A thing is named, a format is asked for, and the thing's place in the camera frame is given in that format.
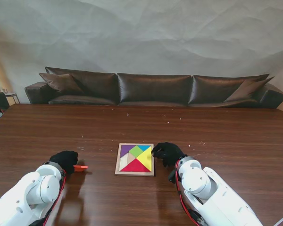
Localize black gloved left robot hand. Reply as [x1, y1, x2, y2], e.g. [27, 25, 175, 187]
[49, 150, 79, 175]

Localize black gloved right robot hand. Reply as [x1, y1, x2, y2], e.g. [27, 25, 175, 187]
[151, 142, 188, 168]

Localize orange tangram parallelogram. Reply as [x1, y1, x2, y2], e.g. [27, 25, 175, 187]
[73, 164, 89, 172]

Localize large yellow tangram triangle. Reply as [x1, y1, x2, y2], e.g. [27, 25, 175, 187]
[137, 148, 153, 170]

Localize green tangram square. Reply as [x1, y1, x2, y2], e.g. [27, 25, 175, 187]
[128, 145, 144, 157]

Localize large red tangram triangle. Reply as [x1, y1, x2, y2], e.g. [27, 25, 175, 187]
[119, 158, 153, 173]

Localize purple tangram triangle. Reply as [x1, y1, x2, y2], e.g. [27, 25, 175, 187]
[120, 145, 135, 158]

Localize light wooden square tray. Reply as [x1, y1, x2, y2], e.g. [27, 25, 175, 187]
[115, 143, 155, 177]

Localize dark brown leather sofa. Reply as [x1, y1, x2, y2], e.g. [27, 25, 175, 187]
[24, 67, 283, 109]

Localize brown throw cushion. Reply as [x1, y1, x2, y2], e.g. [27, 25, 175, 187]
[223, 76, 275, 103]
[39, 73, 85, 97]

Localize small metal side table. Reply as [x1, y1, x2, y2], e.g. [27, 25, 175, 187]
[3, 88, 21, 105]

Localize white crumpled backdrop sheet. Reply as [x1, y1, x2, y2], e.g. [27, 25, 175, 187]
[0, 0, 283, 111]

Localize red black left arm cables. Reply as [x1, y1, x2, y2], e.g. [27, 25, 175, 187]
[29, 169, 67, 226]

